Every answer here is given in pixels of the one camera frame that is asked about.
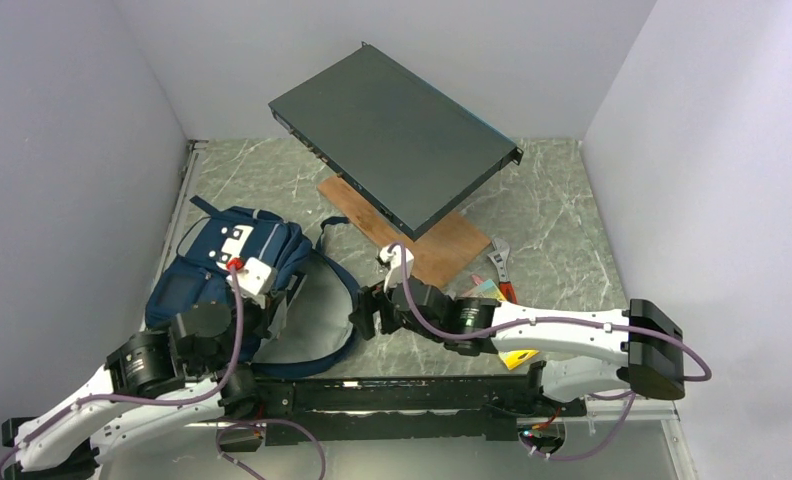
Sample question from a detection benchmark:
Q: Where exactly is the red handled adjustable wrench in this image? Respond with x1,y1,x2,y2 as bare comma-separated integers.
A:
487,237,518,304

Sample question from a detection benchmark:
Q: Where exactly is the yellow crayon box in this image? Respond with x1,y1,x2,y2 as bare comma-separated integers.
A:
460,278,543,371

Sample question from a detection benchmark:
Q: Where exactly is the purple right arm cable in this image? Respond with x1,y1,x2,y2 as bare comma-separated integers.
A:
385,241,713,463

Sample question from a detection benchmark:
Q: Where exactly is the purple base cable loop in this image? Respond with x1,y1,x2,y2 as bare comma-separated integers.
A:
215,418,328,480

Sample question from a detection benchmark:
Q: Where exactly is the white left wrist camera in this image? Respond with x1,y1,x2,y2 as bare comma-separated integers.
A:
226,257,277,308

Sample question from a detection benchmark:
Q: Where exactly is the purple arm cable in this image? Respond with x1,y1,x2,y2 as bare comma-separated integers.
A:
385,241,713,463
0,261,246,480

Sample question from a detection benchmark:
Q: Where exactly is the black front rail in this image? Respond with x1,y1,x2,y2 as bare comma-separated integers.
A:
221,374,587,446

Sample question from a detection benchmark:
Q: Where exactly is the brown wooden base board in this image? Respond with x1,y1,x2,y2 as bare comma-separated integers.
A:
317,175,491,288

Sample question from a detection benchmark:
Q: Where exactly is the navy blue student backpack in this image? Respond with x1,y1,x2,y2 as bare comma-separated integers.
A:
144,196,361,379

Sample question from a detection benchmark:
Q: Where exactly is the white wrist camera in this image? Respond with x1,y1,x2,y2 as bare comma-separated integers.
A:
226,257,277,308
377,242,407,291

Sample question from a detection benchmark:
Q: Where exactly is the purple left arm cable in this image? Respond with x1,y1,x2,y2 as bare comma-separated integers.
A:
0,261,246,480

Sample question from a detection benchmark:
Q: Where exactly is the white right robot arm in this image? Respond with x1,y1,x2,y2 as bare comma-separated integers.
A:
349,278,688,415

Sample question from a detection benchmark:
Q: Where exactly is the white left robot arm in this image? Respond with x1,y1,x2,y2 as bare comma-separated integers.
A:
0,299,274,479

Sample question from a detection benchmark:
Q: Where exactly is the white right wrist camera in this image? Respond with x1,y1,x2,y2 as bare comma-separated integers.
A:
377,242,407,291

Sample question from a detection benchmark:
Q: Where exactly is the dark grey rack unit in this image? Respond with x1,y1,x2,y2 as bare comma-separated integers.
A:
269,43,523,240

